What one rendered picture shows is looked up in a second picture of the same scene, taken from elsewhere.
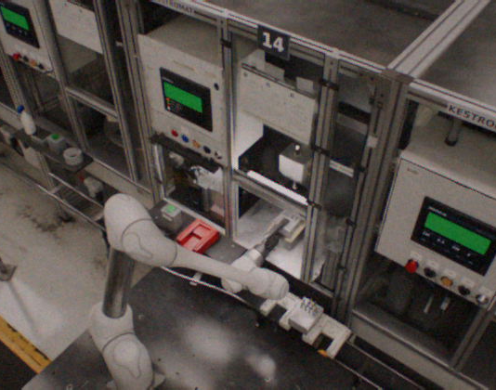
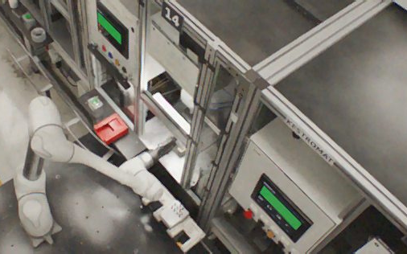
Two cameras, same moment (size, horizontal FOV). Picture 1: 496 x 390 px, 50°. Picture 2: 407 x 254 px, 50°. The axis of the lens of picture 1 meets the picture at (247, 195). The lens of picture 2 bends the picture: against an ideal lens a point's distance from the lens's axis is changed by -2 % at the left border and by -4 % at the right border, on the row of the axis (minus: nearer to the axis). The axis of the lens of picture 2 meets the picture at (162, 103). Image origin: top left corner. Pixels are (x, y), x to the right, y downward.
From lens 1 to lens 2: 0.51 m
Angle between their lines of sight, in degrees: 11
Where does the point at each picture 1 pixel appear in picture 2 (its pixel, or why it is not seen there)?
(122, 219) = (36, 120)
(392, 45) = (269, 43)
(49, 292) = (10, 126)
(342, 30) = (235, 17)
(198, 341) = (93, 207)
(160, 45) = not seen: outside the picture
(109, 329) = (25, 186)
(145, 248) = (46, 149)
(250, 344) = (131, 220)
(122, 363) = (26, 216)
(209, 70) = (129, 16)
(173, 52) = not seen: outside the picture
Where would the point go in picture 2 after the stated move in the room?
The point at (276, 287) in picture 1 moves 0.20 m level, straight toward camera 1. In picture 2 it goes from (151, 192) to (137, 228)
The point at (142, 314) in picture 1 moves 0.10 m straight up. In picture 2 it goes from (59, 174) to (56, 167)
